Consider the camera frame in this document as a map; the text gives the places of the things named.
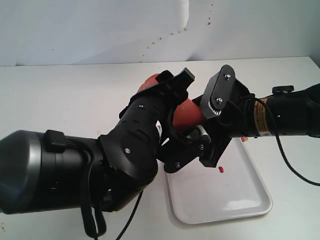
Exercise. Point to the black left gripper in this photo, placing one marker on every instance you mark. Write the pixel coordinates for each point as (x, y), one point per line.
(183, 137)

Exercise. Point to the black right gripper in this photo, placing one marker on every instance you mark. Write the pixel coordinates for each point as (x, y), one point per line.
(235, 121)

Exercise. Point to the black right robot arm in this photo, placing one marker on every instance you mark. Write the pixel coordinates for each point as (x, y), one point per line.
(287, 112)

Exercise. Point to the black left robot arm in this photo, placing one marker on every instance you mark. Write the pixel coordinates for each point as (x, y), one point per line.
(44, 171)

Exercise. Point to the red sauce drops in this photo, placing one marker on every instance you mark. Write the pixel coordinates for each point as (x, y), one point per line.
(221, 169)

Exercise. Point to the white rectangular plastic tray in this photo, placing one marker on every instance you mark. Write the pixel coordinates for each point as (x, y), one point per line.
(200, 195)

